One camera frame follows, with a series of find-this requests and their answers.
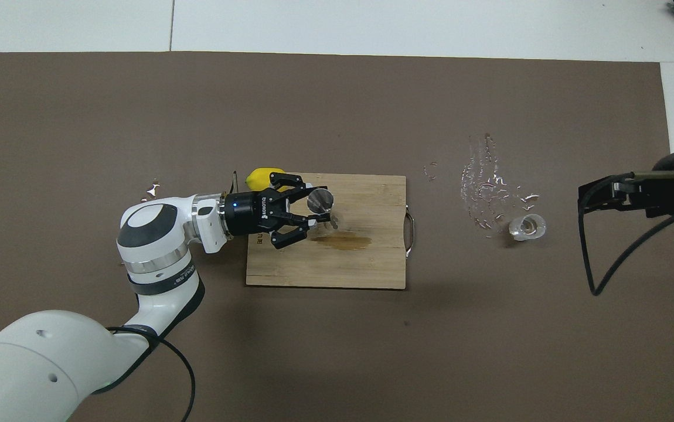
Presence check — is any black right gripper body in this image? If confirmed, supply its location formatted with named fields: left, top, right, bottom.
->
left=642, top=149, right=674, bottom=217

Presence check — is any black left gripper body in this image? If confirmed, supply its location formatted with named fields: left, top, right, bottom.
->
left=224, top=189, right=270, bottom=237

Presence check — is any metal jigger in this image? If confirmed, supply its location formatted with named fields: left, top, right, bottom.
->
left=307, top=187, right=339, bottom=230

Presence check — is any clear glass cup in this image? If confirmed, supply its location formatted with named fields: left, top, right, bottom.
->
left=509, top=213, right=547, bottom=242

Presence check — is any yellow lemon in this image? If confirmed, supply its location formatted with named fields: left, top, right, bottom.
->
left=246, top=168, right=287, bottom=191

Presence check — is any wooden cutting board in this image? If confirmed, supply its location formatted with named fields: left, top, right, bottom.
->
left=246, top=173, right=417, bottom=290

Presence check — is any brown table mat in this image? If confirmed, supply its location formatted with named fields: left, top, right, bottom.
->
left=0, top=52, right=674, bottom=422

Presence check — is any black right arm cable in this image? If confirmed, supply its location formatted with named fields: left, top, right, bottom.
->
left=578, top=170, right=674, bottom=297

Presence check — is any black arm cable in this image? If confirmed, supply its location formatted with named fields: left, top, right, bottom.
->
left=105, top=170, right=239, bottom=422
left=578, top=170, right=674, bottom=297

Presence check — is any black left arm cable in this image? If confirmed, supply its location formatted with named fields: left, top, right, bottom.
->
left=105, top=170, right=239, bottom=422

